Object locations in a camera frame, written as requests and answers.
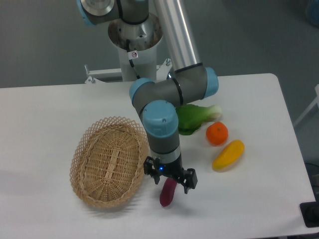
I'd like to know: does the white metal base frame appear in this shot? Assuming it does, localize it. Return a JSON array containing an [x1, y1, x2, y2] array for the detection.
[[84, 58, 173, 84]]

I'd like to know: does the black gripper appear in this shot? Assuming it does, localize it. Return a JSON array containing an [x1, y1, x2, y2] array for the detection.
[[144, 154, 198, 194]]

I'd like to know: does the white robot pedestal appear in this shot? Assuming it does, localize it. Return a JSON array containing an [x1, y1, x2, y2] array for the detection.
[[108, 13, 163, 81]]

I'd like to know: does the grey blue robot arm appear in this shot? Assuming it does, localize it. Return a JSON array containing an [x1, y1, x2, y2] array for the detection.
[[77, 0, 219, 191]]

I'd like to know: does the orange tangerine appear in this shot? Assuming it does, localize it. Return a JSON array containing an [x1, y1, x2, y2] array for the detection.
[[206, 121, 228, 145]]

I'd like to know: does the woven wicker basket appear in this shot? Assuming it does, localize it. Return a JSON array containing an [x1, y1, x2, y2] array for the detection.
[[70, 117, 149, 209]]

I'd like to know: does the white furniture frame right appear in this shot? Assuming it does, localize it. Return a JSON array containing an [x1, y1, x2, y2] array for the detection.
[[293, 85, 319, 128]]

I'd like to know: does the black device at table edge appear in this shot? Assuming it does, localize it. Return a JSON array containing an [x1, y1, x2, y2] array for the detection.
[[300, 202, 319, 228]]

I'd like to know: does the green bok choy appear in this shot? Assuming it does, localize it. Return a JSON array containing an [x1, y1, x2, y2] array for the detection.
[[175, 104, 222, 135]]

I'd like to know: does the yellow mango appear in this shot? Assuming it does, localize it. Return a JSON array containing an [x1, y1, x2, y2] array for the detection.
[[212, 139, 245, 171]]

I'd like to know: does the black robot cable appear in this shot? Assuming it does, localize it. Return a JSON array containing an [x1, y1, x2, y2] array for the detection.
[[126, 39, 143, 82]]

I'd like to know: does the blue object top right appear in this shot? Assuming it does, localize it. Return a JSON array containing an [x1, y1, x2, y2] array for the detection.
[[306, 0, 319, 27]]

